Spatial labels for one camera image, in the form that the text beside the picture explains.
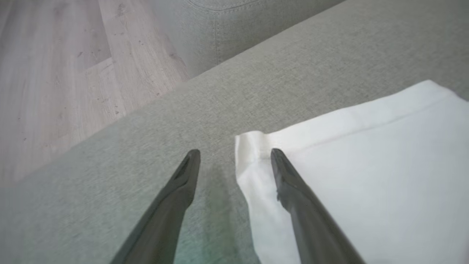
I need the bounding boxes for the grey fabric sofa cushion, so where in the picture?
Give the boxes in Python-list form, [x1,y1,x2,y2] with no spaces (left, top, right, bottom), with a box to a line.
[150,0,345,78]

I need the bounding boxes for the grey fabric sofa seat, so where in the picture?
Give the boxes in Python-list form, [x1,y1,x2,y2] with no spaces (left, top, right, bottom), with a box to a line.
[0,0,469,264]

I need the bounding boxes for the red and white basketball shorts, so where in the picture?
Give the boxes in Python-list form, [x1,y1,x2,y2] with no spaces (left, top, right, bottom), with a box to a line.
[234,80,469,264]

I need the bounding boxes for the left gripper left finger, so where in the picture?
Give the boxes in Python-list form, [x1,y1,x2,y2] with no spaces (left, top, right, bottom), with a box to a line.
[110,149,201,264]

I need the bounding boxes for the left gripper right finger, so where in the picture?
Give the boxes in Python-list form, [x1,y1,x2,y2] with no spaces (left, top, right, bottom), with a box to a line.
[270,148,367,264]

